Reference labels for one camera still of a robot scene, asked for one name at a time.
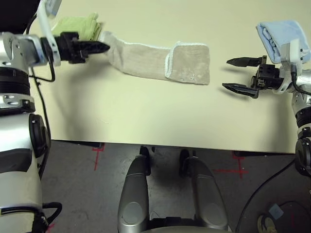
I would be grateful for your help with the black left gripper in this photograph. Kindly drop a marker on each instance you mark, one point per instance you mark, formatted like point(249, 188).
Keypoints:
point(65, 48)

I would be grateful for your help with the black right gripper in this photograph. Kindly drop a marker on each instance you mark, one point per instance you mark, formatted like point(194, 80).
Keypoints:
point(268, 77)

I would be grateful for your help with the beige towel with white trim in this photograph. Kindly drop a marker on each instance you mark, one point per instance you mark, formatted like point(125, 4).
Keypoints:
point(145, 60)

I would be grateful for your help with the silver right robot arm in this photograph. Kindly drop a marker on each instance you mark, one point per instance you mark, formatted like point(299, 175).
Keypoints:
point(303, 106)

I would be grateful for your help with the folded green towel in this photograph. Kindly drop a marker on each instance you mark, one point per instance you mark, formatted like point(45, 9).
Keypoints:
point(77, 24)

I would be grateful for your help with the folded light blue towel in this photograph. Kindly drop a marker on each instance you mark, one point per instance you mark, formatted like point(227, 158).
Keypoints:
point(277, 34)

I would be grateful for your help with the black foam floor mat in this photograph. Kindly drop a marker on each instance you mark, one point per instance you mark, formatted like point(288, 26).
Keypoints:
point(14, 14)

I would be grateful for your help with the small blue box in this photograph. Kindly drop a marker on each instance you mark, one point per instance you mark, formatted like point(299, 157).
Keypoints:
point(276, 210)

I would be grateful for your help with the yellowish grey sneaker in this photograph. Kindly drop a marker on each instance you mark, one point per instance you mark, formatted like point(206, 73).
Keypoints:
point(266, 224)

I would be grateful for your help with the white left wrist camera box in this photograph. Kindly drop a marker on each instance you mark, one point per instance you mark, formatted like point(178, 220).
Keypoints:
point(46, 26)

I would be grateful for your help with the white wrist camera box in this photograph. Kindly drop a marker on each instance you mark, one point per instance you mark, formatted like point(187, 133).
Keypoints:
point(294, 52)
point(46, 26)

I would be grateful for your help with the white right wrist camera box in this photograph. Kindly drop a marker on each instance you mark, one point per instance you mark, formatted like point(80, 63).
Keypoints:
point(294, 52)

